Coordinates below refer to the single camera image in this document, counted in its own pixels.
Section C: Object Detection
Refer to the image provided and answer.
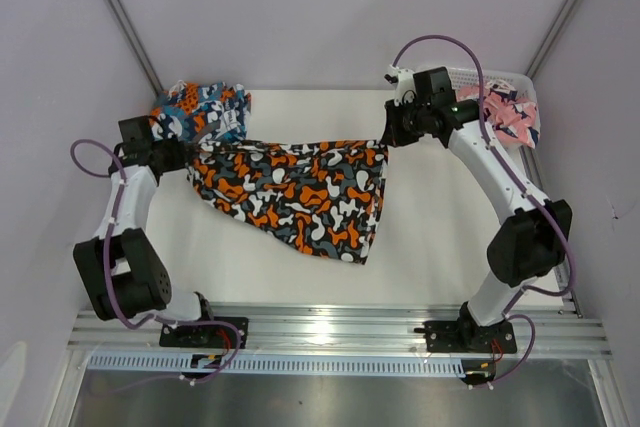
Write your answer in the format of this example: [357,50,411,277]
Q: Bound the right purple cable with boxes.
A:
[389,35,579,388]

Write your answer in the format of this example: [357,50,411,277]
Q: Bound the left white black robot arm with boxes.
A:
[70,116,217,347]

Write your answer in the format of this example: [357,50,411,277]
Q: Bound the purple cable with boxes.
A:
[69,139,241,393]
[389,35,579,388]

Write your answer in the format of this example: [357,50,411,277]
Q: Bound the aluminium front rail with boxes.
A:
[67,303,612,360]

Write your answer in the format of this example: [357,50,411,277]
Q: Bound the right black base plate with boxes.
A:
[413,320,517,354]

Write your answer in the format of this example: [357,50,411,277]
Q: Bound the pink white patterned shorts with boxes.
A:
[483,79,540,148]

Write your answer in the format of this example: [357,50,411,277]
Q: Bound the white slotted cable duct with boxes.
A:
[87,351,465,378]

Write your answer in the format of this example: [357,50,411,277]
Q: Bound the orange camouflage shorts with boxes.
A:
[188,140,389,264]

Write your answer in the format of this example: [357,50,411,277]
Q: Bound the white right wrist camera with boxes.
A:
[385,65,416,107]

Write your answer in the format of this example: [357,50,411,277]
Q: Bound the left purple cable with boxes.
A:
[69,139,241,393]

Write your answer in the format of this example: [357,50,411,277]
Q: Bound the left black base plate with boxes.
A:
[159,317,249,350]

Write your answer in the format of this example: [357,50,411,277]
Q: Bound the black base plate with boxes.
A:
[159,317,249,350]
[413,320,517,354]

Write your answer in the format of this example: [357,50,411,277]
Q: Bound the white perforated plastic basket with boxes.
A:
[444,65,540,148]

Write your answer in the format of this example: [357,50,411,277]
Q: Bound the blue orange patterned shorts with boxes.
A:
[149,81,252,143]

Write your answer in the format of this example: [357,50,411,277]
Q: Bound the right aluminium frame post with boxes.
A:
[525,0,583,79]

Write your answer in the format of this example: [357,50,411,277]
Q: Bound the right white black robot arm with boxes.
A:
[382,66,572,351]

